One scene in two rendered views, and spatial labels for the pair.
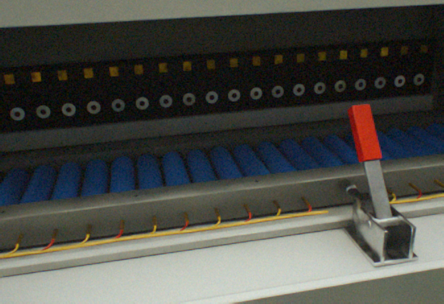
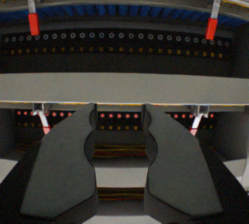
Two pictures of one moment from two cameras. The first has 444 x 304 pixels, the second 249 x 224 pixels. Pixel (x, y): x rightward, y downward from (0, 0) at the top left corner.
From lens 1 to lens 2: 0.05 m
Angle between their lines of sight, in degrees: 30
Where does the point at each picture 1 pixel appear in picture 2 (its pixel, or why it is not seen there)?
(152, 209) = not seen: outside the picture
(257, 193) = not seen: outside the picture
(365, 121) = (33, 28)
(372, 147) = (31, 18)
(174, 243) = not seen: outside the picture
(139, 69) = (121, 49)
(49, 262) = not seen: outside the picture
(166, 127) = (112, 24)
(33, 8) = (156, 79)
